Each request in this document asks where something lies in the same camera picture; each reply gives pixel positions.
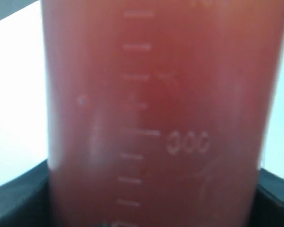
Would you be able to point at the red sauce squeeze bottle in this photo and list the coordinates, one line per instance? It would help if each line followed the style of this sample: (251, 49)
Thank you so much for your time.
(157, 109)

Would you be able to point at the grey backdrop cloth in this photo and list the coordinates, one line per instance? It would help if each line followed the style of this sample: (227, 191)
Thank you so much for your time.
(19, 7)

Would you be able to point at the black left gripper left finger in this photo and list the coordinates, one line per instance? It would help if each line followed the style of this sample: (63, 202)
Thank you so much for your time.
(25, 201)

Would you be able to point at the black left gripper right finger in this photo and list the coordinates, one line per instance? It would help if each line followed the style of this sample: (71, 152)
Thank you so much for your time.
(268, 205)

